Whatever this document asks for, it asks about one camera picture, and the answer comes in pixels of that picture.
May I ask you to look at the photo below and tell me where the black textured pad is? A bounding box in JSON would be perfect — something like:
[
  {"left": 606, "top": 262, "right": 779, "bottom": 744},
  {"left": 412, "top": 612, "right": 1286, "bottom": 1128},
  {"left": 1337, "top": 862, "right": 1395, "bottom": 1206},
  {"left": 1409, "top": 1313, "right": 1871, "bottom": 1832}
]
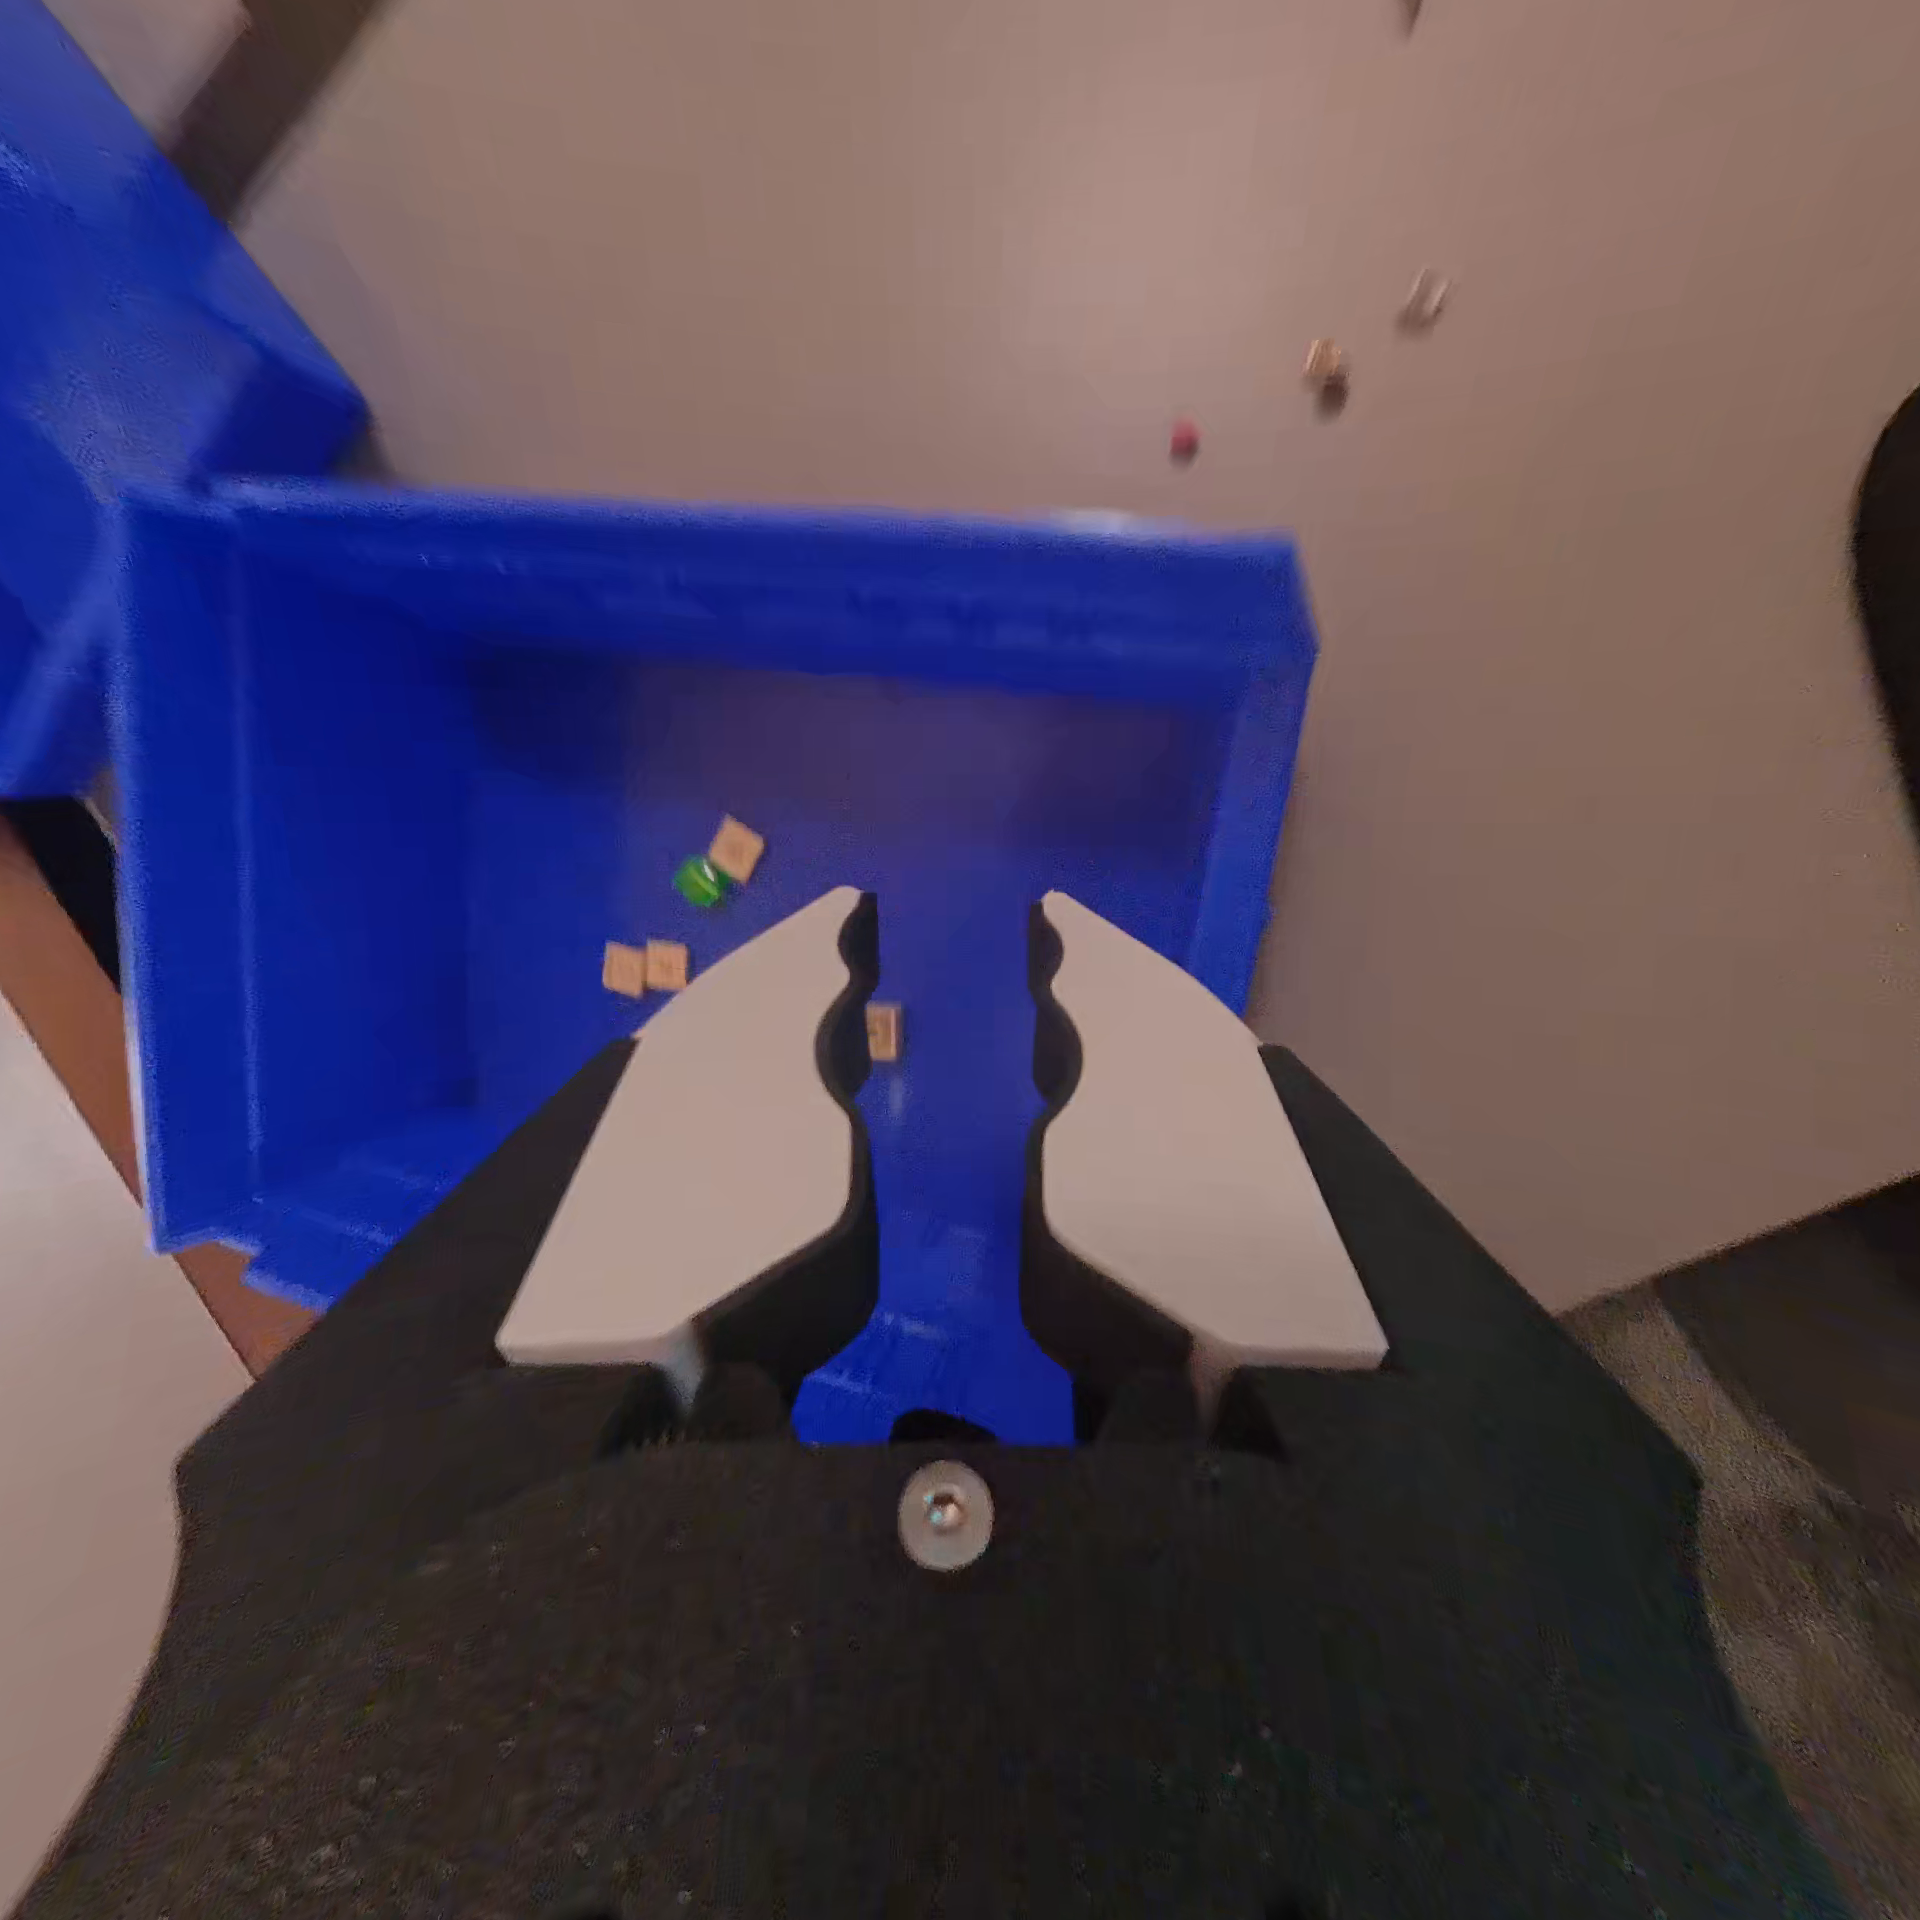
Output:
[{"left": 1850, "top": 387, "right": 1920, "bottom": 842}]

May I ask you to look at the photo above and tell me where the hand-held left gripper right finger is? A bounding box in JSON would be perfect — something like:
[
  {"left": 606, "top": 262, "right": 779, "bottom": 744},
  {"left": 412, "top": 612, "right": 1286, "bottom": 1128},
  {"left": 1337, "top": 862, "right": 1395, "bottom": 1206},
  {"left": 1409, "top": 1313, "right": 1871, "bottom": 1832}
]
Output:
[{"left": 1024, "top": 889, "right": 1392, "bottom": 1373}]

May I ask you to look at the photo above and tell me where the blue storage bin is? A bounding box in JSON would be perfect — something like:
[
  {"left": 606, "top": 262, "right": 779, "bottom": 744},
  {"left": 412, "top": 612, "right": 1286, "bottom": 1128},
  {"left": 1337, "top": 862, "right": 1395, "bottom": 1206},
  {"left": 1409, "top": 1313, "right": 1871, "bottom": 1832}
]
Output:
[
  {"left": 113, "top": 477, "right": 1323, "bottom": 1447},
  {"left": 0, "top": 0, "right": 371, "bottom": 800}
]

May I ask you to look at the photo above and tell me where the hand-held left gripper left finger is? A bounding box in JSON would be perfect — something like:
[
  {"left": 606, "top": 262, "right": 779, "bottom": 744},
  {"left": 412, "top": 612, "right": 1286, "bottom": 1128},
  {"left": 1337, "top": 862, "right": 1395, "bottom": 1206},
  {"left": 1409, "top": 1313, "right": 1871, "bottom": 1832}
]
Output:
[{"left": 495, "top": 884, "right": 879, "bottom": 1373}]

